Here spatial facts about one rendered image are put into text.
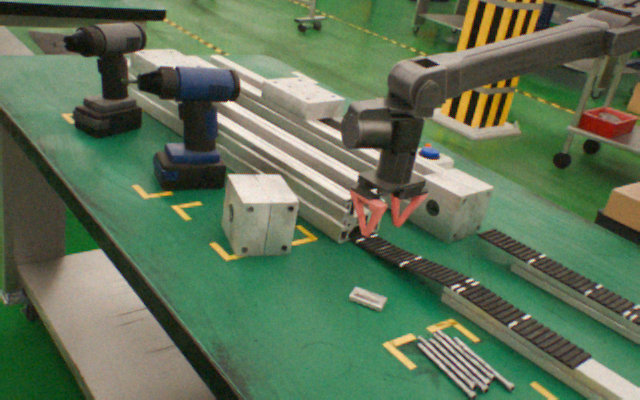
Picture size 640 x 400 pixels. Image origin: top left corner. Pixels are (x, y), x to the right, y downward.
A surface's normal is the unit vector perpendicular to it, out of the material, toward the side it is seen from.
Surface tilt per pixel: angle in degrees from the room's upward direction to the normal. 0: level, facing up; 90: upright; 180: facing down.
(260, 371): 0
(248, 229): 90
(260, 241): 90
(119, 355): 0
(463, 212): 90
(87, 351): 0
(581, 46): 89
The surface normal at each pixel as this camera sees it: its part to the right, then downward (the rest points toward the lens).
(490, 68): 0.42, 0.39
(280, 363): 0.17, -0.90
